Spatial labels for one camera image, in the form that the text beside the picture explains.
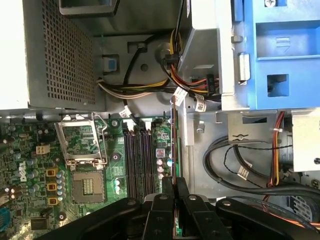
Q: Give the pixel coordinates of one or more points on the black PC case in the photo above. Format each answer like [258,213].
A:
[195,170]

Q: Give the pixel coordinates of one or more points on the silver metal drive cage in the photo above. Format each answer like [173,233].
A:
[226,37]

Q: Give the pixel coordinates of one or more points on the green motherboard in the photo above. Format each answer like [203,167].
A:
[110,175]

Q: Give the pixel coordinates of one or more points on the blue plastic drive latch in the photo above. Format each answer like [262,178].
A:
[282,37]

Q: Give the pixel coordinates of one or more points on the small blue plastic clip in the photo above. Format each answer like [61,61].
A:
[111,65]

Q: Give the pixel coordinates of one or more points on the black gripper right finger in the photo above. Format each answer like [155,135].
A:
[197,220]

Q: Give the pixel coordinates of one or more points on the black RAM slot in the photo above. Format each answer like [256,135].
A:
[133,162]
[143,162]
[149,162]
[128,162]

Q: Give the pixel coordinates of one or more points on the black power connector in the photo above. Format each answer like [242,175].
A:
[210,85]

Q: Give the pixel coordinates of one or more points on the blue motherboard connector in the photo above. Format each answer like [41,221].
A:
[4,220]

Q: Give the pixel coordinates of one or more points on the grey power supply unit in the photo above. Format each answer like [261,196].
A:
[67,62]

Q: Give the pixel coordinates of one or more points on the metal socket cover frame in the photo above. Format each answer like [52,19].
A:
[61,140]

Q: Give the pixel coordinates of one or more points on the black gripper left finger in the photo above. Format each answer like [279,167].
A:
[160,220]

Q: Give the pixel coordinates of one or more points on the CPU socket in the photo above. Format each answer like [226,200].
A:
[87,186]

